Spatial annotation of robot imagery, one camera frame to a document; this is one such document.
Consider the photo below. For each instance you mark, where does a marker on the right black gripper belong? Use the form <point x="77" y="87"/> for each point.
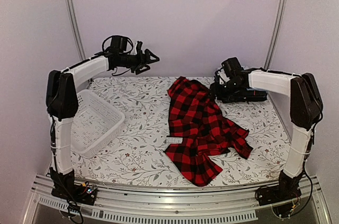
<point x="214" y="89"/>

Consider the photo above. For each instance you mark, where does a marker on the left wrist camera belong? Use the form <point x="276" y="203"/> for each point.
<point x="137" y="47"/>

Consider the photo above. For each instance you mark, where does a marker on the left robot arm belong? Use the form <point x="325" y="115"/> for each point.
<point x="62" y="102"/>

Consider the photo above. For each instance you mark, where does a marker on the aluminium front rail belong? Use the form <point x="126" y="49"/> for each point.
<point x="122" y="203"/>

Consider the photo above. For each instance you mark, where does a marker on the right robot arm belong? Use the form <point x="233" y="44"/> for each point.
<point x="234" y="83"/>

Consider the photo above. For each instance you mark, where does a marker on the floral table cloth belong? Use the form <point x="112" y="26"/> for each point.
<point x="136" y="156"/>

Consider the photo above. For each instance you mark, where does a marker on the aluminium post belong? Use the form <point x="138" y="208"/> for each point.
<point x="275" y="33"/>
<point x="75" y="29"/>

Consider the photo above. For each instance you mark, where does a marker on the red black plaid shirt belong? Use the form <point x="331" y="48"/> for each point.
<point x="196" y="118"/>

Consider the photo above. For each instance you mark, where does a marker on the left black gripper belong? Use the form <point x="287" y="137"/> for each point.
<point x="143" y="61"/>

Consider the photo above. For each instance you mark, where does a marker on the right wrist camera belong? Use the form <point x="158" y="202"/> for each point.
<point x="220" y="76"/>

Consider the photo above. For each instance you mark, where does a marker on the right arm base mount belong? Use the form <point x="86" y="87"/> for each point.
<point x="287" y="196"/>

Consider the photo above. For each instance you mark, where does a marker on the left aluminium post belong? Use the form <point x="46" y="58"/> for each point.
<point x="75" y="29"/>

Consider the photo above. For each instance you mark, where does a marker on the white plastic basket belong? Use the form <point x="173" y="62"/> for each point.
<point x="95" y="125"/>

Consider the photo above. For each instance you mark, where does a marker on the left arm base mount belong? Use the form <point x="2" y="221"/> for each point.
<point x="84" y="193"/>

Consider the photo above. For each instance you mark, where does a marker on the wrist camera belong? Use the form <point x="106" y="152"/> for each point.
<point x="137" y="47"/>
<point x="220" y="76"/>

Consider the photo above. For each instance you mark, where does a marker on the light blue folded shirt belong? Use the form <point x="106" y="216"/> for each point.
<point x="255" y="89"/>

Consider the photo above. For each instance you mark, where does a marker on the right aluminium post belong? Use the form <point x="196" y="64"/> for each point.
<point x="275" y="33"/>

